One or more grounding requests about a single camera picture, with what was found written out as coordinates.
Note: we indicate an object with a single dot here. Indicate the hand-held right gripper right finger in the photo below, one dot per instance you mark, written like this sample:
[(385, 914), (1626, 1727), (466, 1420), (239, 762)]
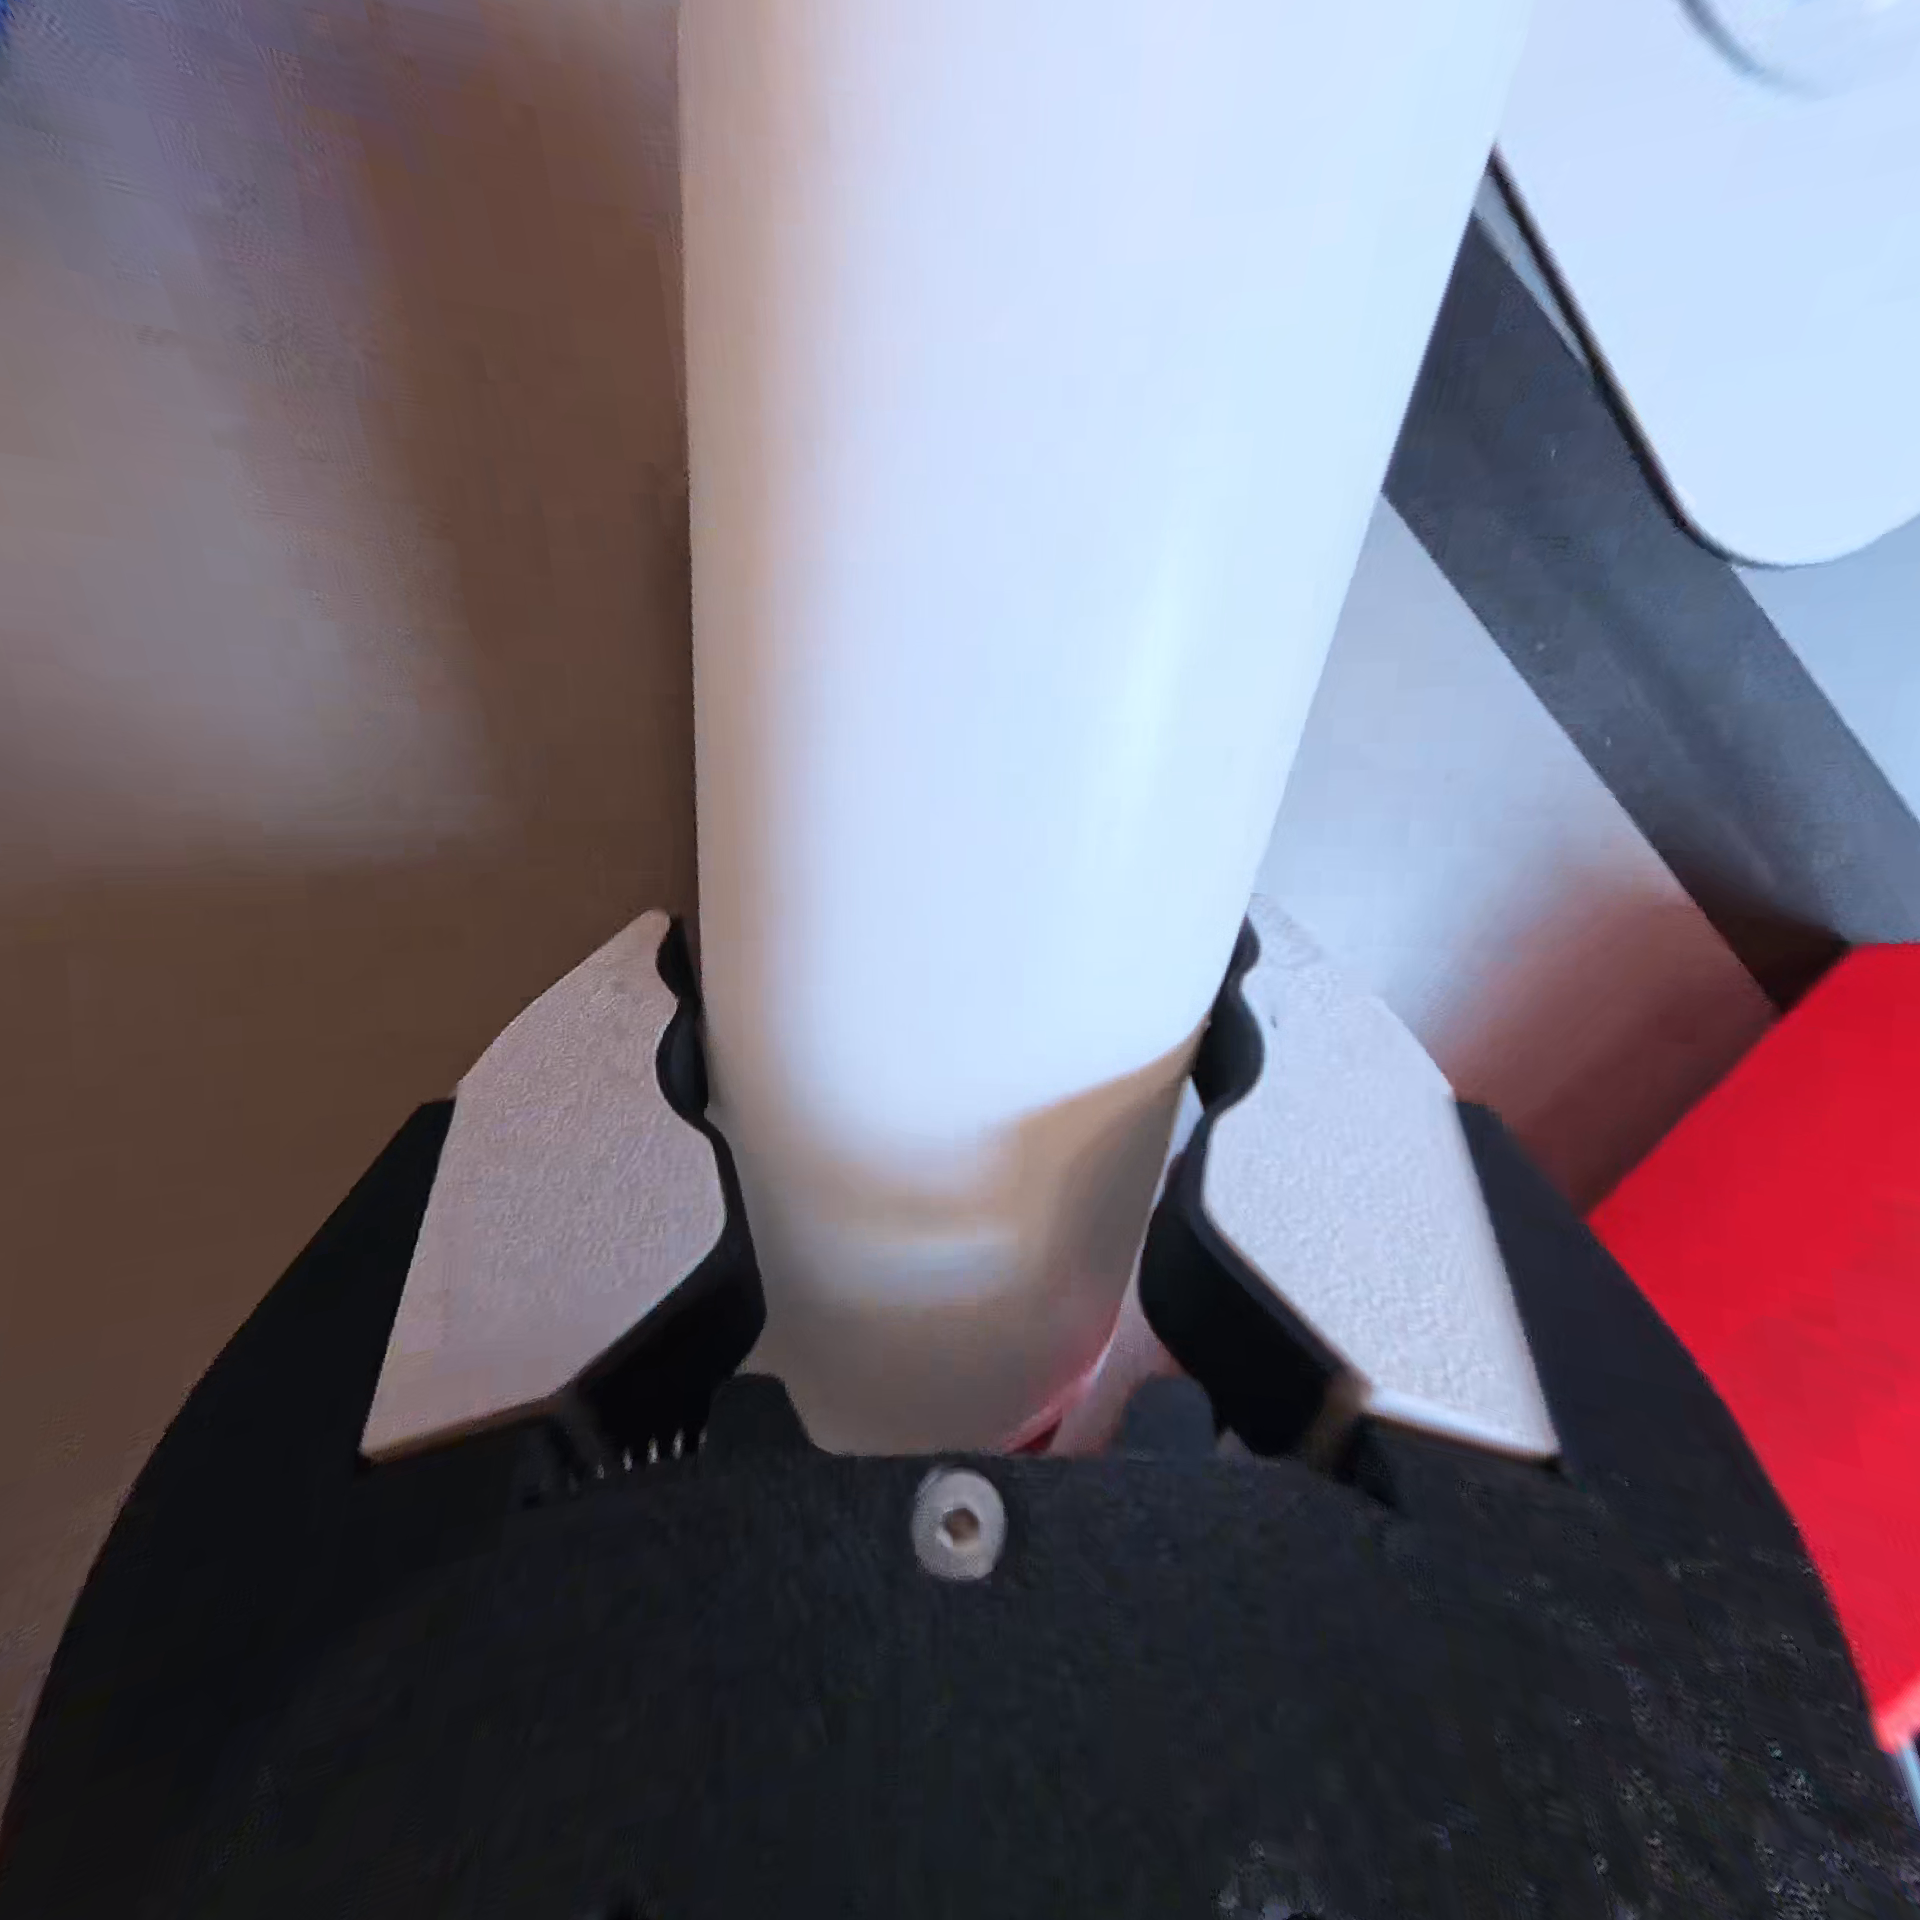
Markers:
[(1350, 1215)]

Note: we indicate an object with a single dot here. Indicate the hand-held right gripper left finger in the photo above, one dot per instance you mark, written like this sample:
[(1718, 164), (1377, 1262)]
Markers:
[(556, 1231)]

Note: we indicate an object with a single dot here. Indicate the red storage bin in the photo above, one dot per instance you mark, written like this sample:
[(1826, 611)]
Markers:
[(1770, 1275)]

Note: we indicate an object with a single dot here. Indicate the white board stand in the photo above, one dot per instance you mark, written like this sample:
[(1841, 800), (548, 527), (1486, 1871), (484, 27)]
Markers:
[(1725, 300)]

